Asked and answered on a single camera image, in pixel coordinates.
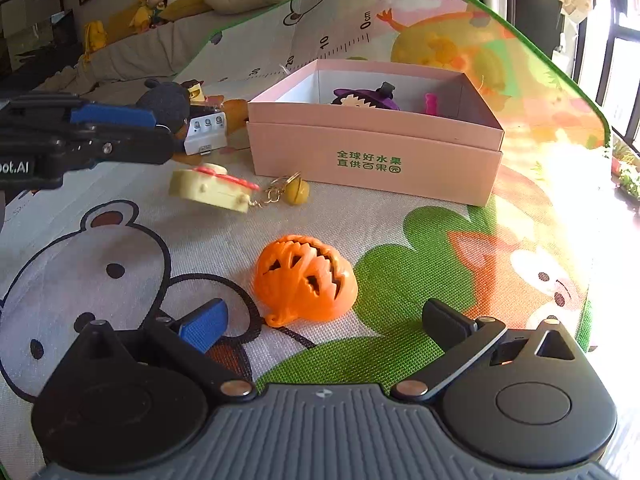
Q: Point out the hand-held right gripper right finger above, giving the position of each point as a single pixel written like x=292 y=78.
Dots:
x=445 y=322

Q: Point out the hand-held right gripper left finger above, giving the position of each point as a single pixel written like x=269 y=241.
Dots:
x=205 y=327

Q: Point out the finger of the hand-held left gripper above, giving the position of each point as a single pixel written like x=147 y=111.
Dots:
x=110 y=115
x=140 y=147

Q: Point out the black plush toy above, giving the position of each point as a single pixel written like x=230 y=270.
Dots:
x=165 y=100

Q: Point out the orange plastic pumpkin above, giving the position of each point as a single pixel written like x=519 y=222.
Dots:
x=300 y=280

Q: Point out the pink cardboard box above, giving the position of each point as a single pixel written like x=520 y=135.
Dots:
x=375 y=160

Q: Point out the pink toy shopping basket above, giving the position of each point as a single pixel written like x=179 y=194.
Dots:
x=431 y=105

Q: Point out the purple monster toy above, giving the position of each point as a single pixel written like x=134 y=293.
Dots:
x=360 y=97

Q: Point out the grey sofa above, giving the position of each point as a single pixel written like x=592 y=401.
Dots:
x=135 y=55

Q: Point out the yellow plush toy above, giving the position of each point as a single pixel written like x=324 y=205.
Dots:
x=95 y=35

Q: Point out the printed play mat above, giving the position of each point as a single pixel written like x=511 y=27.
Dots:
x=150 y=240

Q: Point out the yellow duck plush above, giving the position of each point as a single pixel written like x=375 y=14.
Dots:
x=142 y=17

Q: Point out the dark glass cabinet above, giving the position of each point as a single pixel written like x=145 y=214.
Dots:
x=35 y=30

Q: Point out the potted plants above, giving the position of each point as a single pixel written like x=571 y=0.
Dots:
x=627 y=172

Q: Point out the window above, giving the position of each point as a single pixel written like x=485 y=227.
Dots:
x=625 y=85

